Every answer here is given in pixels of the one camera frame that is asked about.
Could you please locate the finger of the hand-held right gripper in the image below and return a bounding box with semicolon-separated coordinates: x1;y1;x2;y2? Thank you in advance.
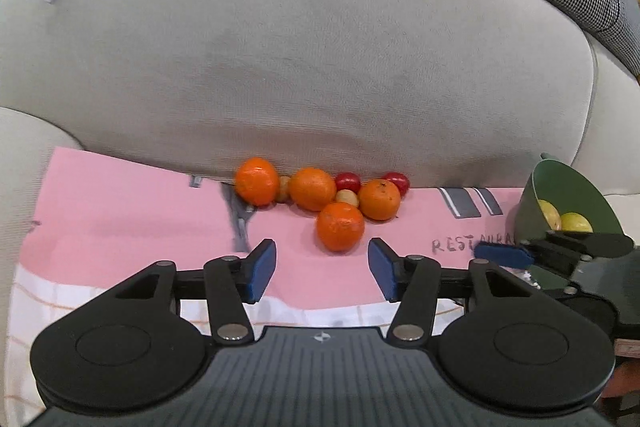
474;241;586;279
545;231;635;260

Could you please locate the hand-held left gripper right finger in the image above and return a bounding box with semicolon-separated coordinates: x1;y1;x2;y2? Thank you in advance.
367;237;533;348

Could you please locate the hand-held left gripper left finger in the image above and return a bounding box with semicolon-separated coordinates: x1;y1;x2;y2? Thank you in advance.
116;238;277;345

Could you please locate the yellow lemon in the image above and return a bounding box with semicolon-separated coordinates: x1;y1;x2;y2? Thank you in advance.
560;212;595;234
537;200;562;231

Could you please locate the orange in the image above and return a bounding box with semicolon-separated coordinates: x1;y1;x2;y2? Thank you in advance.
358;179;402;222
289;168;337;212
316;202;365;253
235;157;280;206

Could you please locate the green bowl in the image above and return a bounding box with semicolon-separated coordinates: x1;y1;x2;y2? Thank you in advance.
512;153;623;253

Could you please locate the red cherry tomato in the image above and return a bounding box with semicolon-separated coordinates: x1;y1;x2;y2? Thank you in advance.
381;172;411;198
334;172;362;194

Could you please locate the brown wooden furniture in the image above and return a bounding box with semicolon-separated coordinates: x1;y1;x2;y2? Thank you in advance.
599;338;640;420

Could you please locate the pink printed blanket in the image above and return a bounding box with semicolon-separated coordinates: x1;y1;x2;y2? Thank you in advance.
6;147;532;415

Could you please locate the beige sofa back cushion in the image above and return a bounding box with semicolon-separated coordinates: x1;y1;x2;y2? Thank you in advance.
0;0;594;194

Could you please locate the beige sofa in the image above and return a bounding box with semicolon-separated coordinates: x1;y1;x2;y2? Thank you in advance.
0;0;640;427

